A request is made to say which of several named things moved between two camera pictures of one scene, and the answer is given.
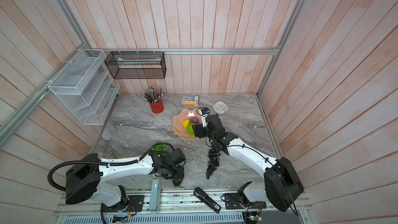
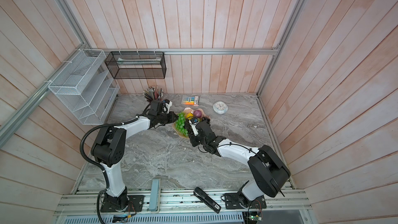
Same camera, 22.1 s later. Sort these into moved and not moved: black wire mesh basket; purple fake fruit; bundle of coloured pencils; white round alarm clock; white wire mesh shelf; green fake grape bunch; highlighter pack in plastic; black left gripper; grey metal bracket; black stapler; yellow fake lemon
Moved: black left gripper; purple fake fruit; yellow fake lemon; green fake grape bunch
Not moved: grey metal bracket; black wire mesh basket; highlighter pack in plastic; white round alarm clock; bundle of coloured pencils; white wire mesh shelf; black stapler
